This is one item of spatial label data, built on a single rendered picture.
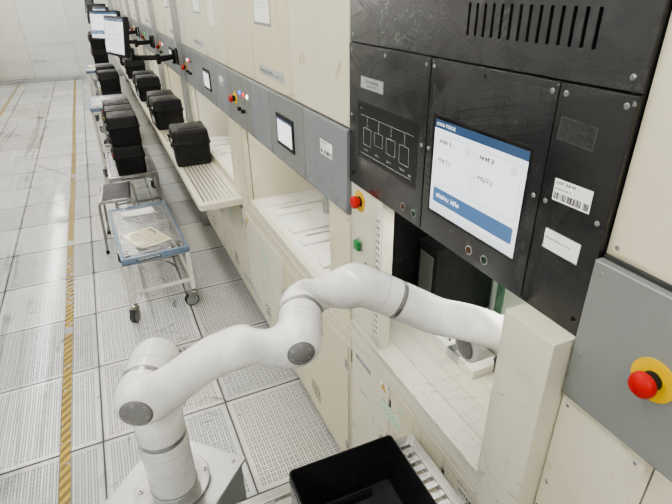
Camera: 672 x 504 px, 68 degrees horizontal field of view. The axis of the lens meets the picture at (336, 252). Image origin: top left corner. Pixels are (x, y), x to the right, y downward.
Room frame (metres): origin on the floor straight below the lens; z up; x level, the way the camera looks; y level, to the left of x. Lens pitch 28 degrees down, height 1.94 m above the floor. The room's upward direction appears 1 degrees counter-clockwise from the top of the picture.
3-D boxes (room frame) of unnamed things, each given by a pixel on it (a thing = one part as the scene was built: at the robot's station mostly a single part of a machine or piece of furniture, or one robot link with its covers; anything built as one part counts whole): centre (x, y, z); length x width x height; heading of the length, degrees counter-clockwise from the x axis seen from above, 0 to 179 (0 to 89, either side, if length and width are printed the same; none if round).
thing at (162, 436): (0.93, 0.45, 1.07); 0.19 x 0.12 x 0.24; 4
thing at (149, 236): (3.03, 1.28, 0.47); 0.31 x 0.23 x 0.02; 46
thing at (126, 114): (4.46, 1.88, 0.85); 0.30 x 0.28 x 0.26; 23
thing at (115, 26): (4.03, 1.42, 1.59); 0.50 x 0.41 x 0.36; 114
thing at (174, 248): (3.20, 1.33, 0.24); 0.97 x 0.52 x 0.48; 27
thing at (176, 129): (3.63, 1.07, 0.93); 0.30 x 0.28 x 0.26; 21
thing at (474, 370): (1.29, -0.46, 0.89); 0.22 x 0.21 x 0.04; 114
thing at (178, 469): (0.90, 0.45, 0.85); 0.19 x 0.19 x 0.18
